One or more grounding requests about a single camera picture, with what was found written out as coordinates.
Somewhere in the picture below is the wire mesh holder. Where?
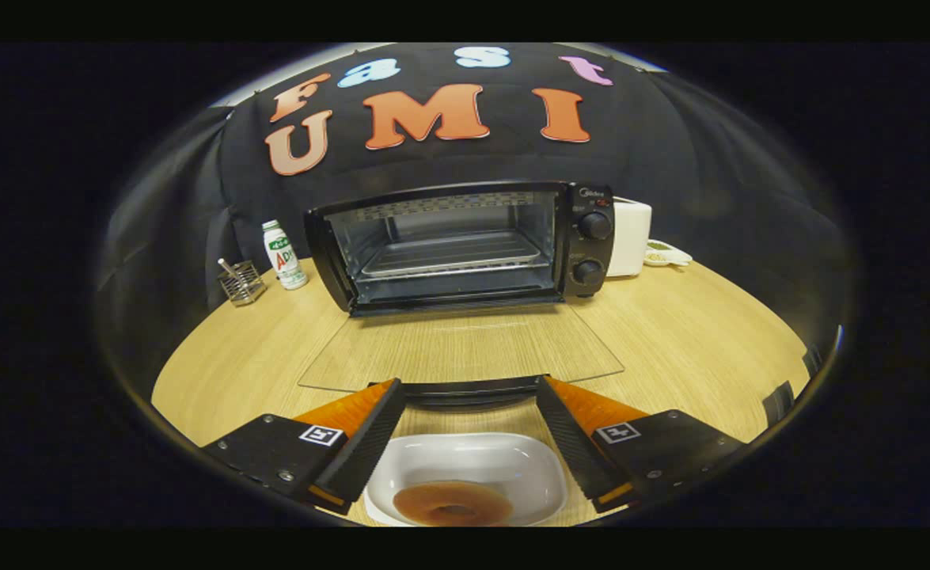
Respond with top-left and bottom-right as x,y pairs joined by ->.
217,257 -> 268,306

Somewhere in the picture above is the black toaster oven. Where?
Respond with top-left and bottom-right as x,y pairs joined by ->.
298,180 -> 625,409

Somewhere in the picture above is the white plastic drink bottle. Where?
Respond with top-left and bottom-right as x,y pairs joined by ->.
262,219 -> 309,291

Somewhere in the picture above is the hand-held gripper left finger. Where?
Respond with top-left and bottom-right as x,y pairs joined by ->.
202,378 -> 408,515

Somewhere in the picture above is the white rectangular plate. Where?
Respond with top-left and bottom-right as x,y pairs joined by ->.
363,432 -> 568,527

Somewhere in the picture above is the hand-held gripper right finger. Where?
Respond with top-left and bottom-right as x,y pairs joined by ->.
536,376 -> 750,511

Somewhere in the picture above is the white bread toaster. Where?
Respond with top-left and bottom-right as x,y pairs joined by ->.
607,198 -> 653,278

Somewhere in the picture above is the brown glazed donut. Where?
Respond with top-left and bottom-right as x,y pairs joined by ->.
393,481 -> 514,527

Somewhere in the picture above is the small white divided dish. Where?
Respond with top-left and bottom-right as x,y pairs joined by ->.
643,239 -> 693,268

